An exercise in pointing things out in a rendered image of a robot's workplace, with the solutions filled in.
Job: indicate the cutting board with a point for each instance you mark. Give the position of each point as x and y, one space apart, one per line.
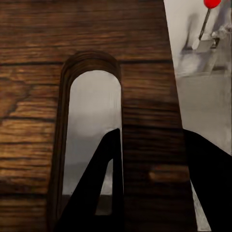
44 46

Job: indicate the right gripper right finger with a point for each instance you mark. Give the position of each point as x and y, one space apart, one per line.
210 170

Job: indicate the drop in sink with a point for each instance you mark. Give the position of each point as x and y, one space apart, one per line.
205 98

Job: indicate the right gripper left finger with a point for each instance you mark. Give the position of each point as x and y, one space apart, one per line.
79 213

